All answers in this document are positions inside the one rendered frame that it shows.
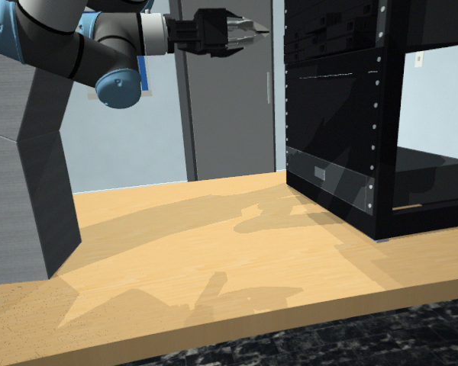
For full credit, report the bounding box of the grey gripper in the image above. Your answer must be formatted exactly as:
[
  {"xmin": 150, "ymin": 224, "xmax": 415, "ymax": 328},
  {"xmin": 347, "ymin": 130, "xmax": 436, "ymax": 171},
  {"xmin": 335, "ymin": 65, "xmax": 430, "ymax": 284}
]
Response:
[{"xmin": 163, "ymin": 8, "xmax": 269, "ymax": 58}]

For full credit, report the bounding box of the black server rack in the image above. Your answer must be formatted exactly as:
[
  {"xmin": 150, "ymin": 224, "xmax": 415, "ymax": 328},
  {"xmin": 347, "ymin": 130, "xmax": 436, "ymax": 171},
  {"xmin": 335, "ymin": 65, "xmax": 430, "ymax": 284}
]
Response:
[{"xmin": 283, "ymin": 0, "xmax": 458, "ymax": 243}]

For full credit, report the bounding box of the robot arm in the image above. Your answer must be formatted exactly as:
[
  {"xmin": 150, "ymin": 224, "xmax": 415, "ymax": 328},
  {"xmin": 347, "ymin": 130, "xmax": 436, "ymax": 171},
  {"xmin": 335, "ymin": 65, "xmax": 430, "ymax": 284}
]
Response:
[{"xmin": 0, "ymin": 0, "xmax": 169, "ymax": 109}]

